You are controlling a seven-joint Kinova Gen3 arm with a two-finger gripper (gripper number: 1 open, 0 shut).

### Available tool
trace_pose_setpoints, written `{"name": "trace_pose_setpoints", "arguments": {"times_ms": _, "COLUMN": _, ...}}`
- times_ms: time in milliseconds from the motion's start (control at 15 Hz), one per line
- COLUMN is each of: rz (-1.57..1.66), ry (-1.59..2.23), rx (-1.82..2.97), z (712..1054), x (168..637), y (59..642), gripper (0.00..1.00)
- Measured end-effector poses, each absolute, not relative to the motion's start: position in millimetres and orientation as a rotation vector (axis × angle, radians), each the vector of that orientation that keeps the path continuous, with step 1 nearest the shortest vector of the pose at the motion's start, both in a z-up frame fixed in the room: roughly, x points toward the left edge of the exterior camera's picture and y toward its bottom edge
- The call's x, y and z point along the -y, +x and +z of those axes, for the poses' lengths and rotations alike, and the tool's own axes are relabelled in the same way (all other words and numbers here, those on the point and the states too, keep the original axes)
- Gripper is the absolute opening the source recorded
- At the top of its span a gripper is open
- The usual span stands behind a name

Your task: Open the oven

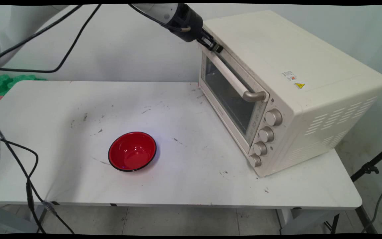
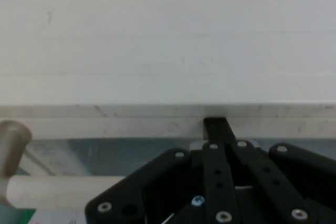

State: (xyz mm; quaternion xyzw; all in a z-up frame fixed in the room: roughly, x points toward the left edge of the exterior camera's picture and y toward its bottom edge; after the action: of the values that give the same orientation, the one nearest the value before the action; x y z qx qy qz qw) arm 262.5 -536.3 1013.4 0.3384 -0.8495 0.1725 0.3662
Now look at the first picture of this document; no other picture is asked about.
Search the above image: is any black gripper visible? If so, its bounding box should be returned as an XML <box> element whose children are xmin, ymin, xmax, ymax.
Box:
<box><xmin>169</xmin><ymin>4</ymin><xmax>224</xmax><ymax>54</ymax></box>

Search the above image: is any cream oven door handle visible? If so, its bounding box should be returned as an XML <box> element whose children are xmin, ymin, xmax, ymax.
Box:
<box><xmin>208</xmin><ymin>50</ymin><xmax>267</xmax><ymax>103</ymax></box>

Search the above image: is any white label sticker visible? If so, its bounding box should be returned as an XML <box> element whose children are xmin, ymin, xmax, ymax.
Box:
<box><xmin>281</xmin><ymin>70</ymin><xmax>297</xmax><ymax>82</ymax></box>

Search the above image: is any silver oven knob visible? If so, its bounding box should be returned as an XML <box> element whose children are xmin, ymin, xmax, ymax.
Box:
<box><xmin>253</xmin><ymin>141</ymin><xmax>268</xmax><ymax>157</ymax></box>
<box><xmin>258</xmin><ymin>126</ymin><xmax>275</xmax><ymax>143</ymax></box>
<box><xmin>265</xmin><ymin>109</ymin><xmax>283</xmax><ymax>127</ymax></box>
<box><xmin>248</xmin><ymin>154</ymin><xmax>262</xmax><ymax>168</ymax></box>

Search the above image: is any cream toaster oven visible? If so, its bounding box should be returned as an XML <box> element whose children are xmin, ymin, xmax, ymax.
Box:
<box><xmin>196</xmin><ymin>9</ymin><xmax>382</xmax><ymax>178</ymax></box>

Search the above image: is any red bowl black rim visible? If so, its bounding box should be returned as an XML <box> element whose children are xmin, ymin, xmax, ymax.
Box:
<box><xmin>108</xmin><ymin>131</ymin><xmax>158</xmax><ymax>172</ymax></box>

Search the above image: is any black tripod stand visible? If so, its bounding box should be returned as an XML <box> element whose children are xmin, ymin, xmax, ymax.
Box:
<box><xmin>324</xmin><ymin>143</ymin><xmax>382</xmax><ymax>234</ymax></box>

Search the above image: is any grey table leg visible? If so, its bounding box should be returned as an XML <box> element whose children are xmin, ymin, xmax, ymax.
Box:
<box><xmin>0</xmin><ymin>204</ymin><xmax>49</xmax><ymax>234</ymax></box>

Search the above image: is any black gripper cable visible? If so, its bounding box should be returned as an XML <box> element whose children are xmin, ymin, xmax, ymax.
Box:
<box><xmin>128</xmin><ymin>4</ymin><xmax>191</xmax><ymax>33</ymax></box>

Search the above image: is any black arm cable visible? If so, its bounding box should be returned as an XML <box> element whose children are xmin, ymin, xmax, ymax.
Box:
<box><xmin>0</xmin><ymin>4</ymin><xmax>102</xmax><ymax>74</ymax></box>
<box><xmin>0</xmin><ymin>4</ymin><xmax>84</xmax><ymax>67</ymax></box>

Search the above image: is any black cable with connector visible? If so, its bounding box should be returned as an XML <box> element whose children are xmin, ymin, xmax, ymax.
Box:
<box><xmin>0</xmin><ymin>131</ymin><xmax>76</xmax><ymax>235</ymax></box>

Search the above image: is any grey hanging cable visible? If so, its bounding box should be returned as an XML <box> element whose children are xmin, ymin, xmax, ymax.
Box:
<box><xmin>360</xmin><ymin>152</ymin><xmax>382</xmax><ymax>233</ymax></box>

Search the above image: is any black looping cable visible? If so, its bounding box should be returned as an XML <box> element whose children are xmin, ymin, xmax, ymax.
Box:
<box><xmin>1</xmin><ymin>139</ymin><xmax>46</xmax><ymax>234</ymax></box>

